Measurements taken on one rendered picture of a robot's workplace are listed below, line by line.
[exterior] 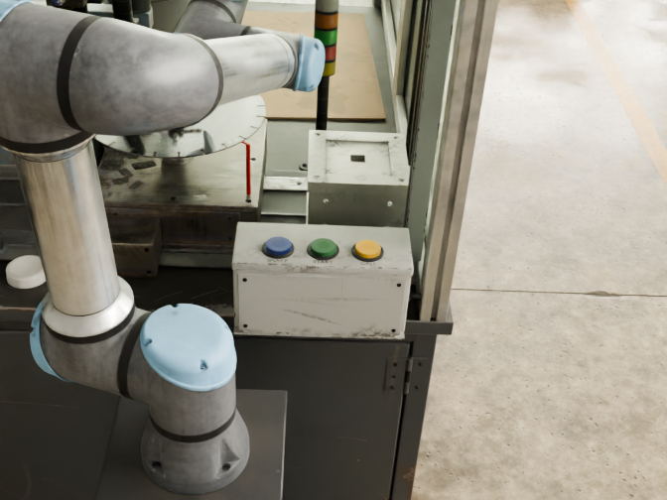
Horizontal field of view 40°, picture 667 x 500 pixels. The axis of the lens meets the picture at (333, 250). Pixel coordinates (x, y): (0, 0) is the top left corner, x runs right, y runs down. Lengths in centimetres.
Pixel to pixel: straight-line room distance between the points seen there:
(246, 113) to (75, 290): 65
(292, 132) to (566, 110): 205
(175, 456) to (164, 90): 53
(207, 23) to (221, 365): 48
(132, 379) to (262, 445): 24
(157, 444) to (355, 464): 64
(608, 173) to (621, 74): 87
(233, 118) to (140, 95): 77
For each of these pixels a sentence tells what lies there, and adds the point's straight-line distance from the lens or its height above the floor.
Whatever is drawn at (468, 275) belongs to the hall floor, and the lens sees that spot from 287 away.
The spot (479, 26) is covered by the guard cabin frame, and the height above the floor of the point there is 127.
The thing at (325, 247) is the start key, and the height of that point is 91.
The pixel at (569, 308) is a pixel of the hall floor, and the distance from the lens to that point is 283.
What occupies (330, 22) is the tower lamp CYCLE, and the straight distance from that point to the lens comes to 173.
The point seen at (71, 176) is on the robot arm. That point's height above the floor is 121.
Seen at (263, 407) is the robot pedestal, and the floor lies 75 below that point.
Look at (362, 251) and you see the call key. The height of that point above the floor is 91.
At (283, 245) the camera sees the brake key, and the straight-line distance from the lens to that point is 141.
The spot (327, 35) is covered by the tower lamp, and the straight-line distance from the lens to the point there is 174.
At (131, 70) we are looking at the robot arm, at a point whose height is 136.
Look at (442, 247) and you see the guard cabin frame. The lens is 145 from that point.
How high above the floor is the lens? 176
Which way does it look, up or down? 37 degrees down
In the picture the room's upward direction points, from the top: 3 degrees clockwise
